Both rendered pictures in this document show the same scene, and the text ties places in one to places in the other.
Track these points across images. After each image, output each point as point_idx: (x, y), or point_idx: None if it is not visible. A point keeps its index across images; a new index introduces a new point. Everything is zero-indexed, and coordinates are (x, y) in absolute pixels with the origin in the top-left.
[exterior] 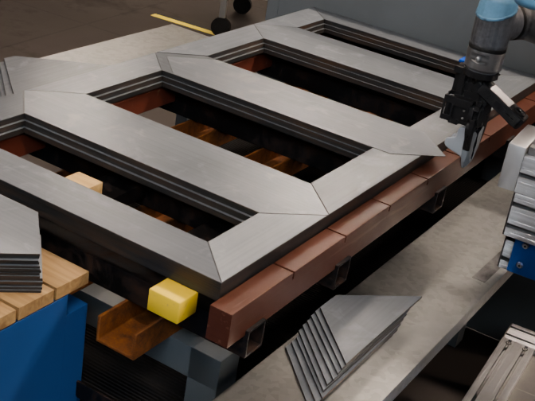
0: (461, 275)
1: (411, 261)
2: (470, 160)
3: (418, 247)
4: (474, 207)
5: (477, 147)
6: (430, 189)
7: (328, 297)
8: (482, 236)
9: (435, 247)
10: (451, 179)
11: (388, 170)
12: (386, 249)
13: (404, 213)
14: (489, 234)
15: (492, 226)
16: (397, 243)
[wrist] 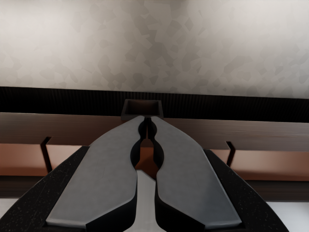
0: (259, 1)
1: (254, 75)
2: (157, 119)
3: (212, 82)
4: (23, 67)
5: (108, 138)
6: (196, 130)
7: (230, 116)
8: (106, 19)
9: (197, 65)
10: (86, 119)
11: (306, 210)
12: (116, 114)
13: (288, 126)
14: (88, 13)
15: (56, 19)
16: (97, 112)
